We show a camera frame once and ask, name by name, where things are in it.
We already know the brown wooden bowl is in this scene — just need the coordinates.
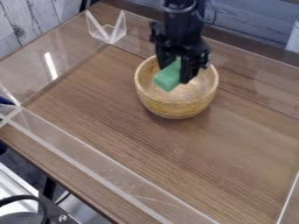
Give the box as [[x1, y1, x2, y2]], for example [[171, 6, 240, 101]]
[[135, 55, 221, 120]]

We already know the black cable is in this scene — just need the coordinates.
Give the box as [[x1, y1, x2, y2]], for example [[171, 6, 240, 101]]
[[0, 194, 51, 224]]

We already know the black table leg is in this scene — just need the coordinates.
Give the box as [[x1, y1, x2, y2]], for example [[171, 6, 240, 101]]
[[42, 178, 57, 200]]

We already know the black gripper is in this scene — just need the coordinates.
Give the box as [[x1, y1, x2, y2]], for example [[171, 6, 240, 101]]
[[150, 5, 211, 84]]

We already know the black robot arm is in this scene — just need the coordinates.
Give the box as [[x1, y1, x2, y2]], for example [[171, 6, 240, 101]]
[[150, 0, 211, 84]]

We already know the clear acrylic enclosure wall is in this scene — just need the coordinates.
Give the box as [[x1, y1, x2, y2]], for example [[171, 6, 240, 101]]
[[0, 6, 299, 224]]

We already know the green rectangular block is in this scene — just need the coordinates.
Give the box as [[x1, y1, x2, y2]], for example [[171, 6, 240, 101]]
[[154, 58, 182, 92]]

